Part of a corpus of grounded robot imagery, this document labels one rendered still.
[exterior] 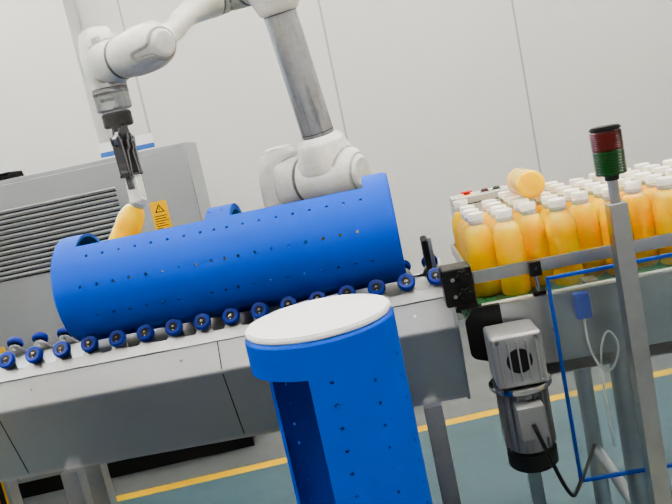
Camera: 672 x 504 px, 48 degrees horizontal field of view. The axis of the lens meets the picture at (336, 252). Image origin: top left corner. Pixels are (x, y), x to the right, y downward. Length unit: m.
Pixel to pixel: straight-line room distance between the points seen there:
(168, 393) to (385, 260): 0.65
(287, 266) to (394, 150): 2.93
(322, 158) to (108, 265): 0.73
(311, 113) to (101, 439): 1.09
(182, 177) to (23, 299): 0.89
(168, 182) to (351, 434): 2.25
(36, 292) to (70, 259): 1.61
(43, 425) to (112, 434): 0.18
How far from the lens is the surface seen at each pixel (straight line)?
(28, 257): 3.59
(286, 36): 2.29
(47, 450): 2.21
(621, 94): 5.13
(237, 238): 1.87
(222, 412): 2.03
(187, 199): 3.42
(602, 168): 1.64
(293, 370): 1.32
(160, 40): 1.87
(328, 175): 2.29
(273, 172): 2.43
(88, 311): 2.00
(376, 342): 1.34
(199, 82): 4.69
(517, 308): 1.81
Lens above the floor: 1.37
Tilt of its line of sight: 9 degrees down
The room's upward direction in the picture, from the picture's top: 12 degrees counter-clockwise
